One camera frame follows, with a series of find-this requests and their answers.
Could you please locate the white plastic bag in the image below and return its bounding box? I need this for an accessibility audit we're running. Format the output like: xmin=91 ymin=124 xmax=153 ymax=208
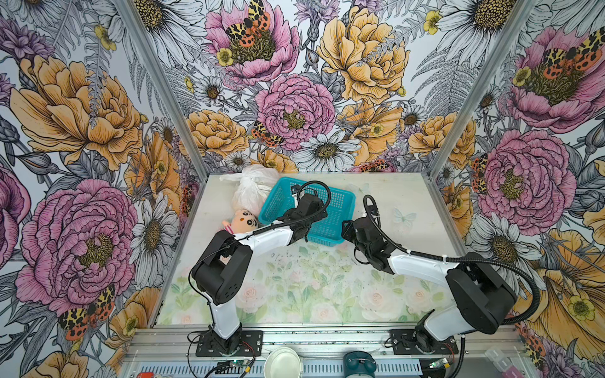
xmin=220 ymin=165 xmax=280 ymax=216

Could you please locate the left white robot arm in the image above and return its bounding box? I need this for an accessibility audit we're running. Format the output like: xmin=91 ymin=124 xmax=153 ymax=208
xmin=190 ymin=192 xmax=332 ymax=344

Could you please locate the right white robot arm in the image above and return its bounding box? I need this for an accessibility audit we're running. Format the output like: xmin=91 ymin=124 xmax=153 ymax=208
xmin=342 ymin=216 xmax=517 ymax=354

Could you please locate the teal plastic basket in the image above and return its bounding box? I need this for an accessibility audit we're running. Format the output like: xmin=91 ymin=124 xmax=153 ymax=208
xmin=257 ymin=176 xmax=356 ymax=247

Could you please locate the cartoon boy doll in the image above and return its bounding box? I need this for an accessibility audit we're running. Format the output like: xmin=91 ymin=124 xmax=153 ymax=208
xmin=222 ymin=209 xmax=259 ymax=235

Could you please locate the dark green round container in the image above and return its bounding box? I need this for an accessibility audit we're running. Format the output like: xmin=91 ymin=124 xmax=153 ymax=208
xmin=343 ymin=351 xmax=377 ymax=378

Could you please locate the white round cup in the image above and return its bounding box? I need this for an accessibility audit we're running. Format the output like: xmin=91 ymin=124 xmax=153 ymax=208
xmin=263 ymin=346 xmax=303 ymax=378

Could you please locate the pink plastic object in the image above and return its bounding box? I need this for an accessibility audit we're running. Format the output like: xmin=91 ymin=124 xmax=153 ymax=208
xmin=485 ymin=348 xmax=525 ymax=378

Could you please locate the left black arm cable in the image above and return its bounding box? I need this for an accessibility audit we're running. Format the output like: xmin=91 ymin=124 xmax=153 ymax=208
xmin=187 ymin=180 xmax=332 ymax=303

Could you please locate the right black corrugated cable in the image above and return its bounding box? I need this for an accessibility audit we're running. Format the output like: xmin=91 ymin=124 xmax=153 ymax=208
xmin=362 ymin=194 xmax=541 ymax=326

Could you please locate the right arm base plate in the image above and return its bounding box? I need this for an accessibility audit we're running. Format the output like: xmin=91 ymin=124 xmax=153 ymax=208
xmin=385 ymin=329 xmax=458 ymax=355

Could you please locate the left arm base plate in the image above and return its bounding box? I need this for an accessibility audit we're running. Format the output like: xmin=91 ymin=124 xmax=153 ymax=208
xmin=195 ymin=330 xmax=264 ymax=358

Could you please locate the aluminium front rail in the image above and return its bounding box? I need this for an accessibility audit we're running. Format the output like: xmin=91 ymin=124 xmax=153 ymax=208
xmin=124 ymin=323 xmax=527 ymax=362

